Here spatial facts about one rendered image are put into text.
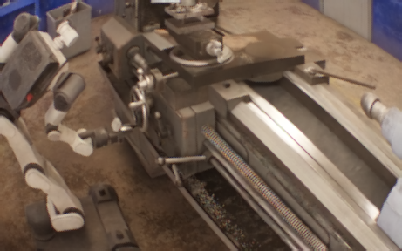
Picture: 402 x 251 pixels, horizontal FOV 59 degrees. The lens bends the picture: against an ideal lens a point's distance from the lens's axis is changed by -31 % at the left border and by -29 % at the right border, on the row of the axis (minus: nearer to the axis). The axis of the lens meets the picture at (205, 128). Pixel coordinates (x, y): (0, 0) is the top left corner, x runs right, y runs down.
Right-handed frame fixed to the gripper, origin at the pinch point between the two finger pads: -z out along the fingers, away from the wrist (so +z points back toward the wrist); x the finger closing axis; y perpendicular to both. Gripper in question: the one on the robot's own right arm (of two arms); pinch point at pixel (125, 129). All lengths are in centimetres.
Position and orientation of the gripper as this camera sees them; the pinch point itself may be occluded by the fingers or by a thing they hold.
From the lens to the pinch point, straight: 214.7
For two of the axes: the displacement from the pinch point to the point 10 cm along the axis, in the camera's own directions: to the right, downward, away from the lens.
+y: -0.5, 7.4, 6.7
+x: -4.6, -6.1, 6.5
